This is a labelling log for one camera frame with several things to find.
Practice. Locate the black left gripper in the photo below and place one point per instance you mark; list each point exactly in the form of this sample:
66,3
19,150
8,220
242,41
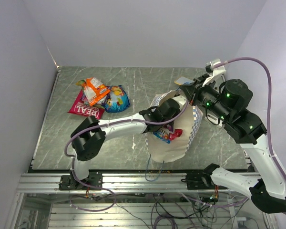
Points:
177,113

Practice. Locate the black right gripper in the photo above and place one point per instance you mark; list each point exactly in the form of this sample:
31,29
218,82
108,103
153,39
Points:
190,89

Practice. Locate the blue checkered paper bag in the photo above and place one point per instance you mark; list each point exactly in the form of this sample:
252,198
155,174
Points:
162,152

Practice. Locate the blue candy snack bag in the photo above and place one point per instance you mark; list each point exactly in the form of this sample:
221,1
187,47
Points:
117,100

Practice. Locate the purple candy snack bag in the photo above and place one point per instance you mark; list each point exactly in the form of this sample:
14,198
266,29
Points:
86,102

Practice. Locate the orange snack bag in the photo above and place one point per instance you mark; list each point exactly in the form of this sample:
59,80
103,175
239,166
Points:
94,90

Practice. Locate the red REAL chips bag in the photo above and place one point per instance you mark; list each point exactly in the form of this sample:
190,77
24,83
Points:
82,109

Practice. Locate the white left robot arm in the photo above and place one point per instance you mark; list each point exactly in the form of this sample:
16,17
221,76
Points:
92,133

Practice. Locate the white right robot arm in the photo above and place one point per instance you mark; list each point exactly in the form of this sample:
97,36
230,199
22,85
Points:
267,193

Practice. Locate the pink small candy packet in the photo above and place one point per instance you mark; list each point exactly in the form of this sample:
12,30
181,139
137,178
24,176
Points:
175,134

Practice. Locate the blue M&M candy packet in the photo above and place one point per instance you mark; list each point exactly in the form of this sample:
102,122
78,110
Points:
163,134

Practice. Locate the white small box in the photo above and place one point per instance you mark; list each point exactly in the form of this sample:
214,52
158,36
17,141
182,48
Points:
214,120

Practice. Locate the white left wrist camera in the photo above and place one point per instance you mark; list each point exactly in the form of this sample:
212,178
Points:
182,101

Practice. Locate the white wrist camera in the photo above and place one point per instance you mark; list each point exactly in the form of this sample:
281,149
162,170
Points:
182,101
213,72

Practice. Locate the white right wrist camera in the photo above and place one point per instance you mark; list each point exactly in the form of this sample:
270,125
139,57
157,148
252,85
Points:
213,72

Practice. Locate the aluminium frame rail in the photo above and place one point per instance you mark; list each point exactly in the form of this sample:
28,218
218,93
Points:
118,183

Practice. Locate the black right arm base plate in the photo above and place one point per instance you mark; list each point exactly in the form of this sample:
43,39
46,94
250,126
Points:
195,180

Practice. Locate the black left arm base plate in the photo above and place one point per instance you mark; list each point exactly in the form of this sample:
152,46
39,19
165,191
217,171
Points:
68,182

